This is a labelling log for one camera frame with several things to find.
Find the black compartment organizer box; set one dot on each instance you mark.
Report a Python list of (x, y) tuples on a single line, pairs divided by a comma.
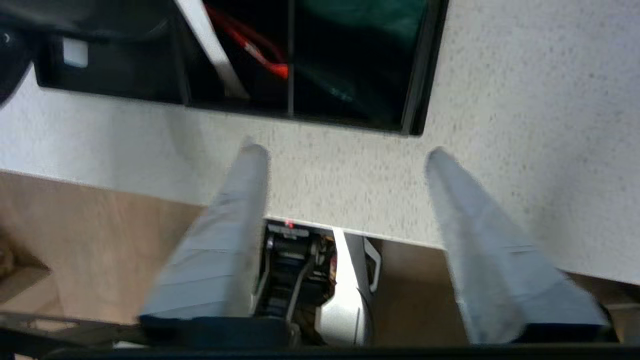
[(300, 107)]

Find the white long paper sachet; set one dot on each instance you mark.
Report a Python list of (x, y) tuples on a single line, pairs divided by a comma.
[(212, 47)]

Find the white black robot base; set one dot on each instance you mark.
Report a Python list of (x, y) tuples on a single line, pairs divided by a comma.
[(320, 285)]

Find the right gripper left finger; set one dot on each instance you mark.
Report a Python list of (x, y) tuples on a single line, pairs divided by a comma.
[(220, 260)]

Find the red sachet packet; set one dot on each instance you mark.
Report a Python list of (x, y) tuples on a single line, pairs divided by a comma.
[(250, 45)]

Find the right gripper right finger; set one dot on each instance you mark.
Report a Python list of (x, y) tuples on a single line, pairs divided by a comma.
[(490, 260)]

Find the black rectangular serving tray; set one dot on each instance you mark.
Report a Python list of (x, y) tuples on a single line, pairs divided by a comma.
[(430, 75)]

